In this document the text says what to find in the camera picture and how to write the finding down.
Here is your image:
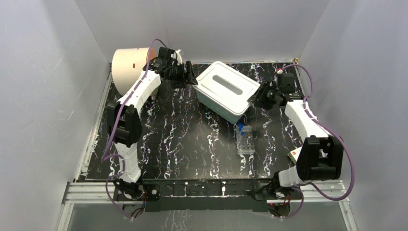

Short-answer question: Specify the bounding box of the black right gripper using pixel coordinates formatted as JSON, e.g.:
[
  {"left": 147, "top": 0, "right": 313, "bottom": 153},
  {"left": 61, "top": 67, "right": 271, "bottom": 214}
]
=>
[{"left": 247, "top": 80, "right": 280, "bottom": 111}]

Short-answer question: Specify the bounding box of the small paper label card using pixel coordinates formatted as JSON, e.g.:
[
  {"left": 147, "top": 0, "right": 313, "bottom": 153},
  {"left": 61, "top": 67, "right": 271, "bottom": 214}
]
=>
[{"left": 287, "top": 147, "right": 302, "bottom": 164}]

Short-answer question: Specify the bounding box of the clear acrylic test tube rack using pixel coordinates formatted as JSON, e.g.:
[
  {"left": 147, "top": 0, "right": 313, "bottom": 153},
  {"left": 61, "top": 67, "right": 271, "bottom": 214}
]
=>
[{"left": 235, "top": 125, "right": 255, "bottom": 155}]

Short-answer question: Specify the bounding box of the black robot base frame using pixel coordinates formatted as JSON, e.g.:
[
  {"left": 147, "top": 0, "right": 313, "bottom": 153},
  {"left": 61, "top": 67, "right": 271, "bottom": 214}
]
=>
[{"left": 113, "top": 179, "right": 302, "bottom": 217}]

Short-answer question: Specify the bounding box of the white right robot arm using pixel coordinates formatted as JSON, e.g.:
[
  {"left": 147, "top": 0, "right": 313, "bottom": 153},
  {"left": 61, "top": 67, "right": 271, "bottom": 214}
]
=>
[{"left": 270, "top": 74, "right": 344, "bottom": 199}]

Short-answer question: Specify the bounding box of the cream cylindrical centrifuge machine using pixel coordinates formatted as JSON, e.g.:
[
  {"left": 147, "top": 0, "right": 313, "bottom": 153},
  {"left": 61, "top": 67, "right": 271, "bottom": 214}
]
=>
[{"left": 111, "top": 47, "right": 149, "bottom": 96}]

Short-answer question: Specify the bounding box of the white plastic bin lid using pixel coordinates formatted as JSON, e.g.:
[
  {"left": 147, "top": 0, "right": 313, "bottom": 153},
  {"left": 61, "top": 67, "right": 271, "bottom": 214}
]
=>
[{"left": 193, "top": 61, "right": 260, "bottom": 106}]

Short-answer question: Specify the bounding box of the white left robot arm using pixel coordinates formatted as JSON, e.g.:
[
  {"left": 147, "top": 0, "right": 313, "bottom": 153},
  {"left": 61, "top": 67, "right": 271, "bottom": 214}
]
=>
[{"left": 107, "top": 47, "right": 260, "bottom": 200}]

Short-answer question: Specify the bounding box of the aluminium rail frame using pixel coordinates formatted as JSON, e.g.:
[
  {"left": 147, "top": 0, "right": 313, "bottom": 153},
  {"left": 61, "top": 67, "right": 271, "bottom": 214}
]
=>
[{"left": 300, "top": 180, "right": 358, "bottom": 231}]

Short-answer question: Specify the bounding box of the teal plastic bin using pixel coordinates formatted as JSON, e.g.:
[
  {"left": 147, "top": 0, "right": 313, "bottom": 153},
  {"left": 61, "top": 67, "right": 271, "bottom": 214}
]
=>
[{"left": 196, "top": 89, "right": 250, "bottom": 124}]

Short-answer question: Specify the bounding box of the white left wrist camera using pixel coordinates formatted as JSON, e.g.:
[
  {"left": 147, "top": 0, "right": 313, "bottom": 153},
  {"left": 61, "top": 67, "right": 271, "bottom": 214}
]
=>
[{"left": 175, "top": 49, "right": 183, "bottom": 65}]

